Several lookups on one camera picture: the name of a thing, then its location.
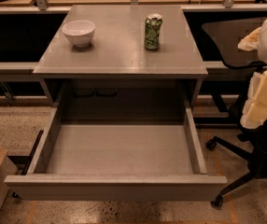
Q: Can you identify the green soda can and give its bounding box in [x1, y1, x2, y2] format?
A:
[144, 13, 162, 50]

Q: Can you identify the grey cabinet with top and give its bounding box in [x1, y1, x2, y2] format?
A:
[35, 6, 207, 123]

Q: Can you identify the grey long workbench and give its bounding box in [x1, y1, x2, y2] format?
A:
[0, 4, 267, 82]

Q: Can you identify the open grey top drawer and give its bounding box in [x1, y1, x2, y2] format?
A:
[5, 109, 227, 202]

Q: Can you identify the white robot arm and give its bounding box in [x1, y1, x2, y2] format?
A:
[238, 19, 267, 129]

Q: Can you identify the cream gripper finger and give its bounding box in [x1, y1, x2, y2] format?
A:
[237, 27, 260, 51]
[240, 70, 267, 129]

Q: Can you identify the black office chair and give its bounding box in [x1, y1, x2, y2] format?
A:
[202, 19, 267, 208]

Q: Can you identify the white ceramic bowl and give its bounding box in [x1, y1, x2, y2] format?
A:
[62, 21, 95, 47]

